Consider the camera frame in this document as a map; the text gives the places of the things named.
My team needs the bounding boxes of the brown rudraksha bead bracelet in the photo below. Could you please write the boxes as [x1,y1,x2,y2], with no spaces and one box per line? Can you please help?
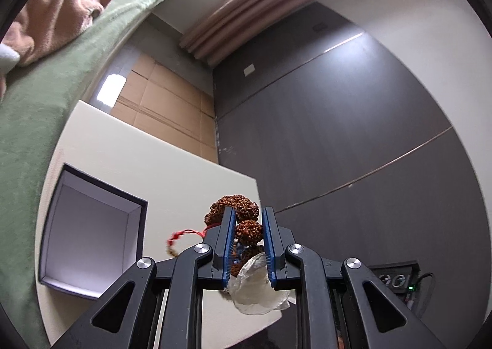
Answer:
[165,193,266,278]

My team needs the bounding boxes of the black open jewelry box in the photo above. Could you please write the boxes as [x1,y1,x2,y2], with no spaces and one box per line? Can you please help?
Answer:
[38,163,148,300]

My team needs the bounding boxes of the black power strip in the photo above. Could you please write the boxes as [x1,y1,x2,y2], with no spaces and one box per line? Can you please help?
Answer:
[369,261,420,309]

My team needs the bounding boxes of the white low table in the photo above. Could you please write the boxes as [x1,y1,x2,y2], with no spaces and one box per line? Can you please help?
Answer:
[34,100,282,348]

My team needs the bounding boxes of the cardboard floor sheets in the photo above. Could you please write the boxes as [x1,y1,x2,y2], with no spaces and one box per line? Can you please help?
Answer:
[110,54,219,163]

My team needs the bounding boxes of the green bed sheet mattress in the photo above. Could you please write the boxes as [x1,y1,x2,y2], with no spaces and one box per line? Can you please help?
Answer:
[1,0,164,348]

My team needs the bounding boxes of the pink fleece blanket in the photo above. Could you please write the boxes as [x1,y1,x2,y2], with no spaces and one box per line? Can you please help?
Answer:
[0,0,119,100]

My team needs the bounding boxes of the white wall socket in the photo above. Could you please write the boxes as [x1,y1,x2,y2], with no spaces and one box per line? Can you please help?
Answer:
[244,64,255,77]

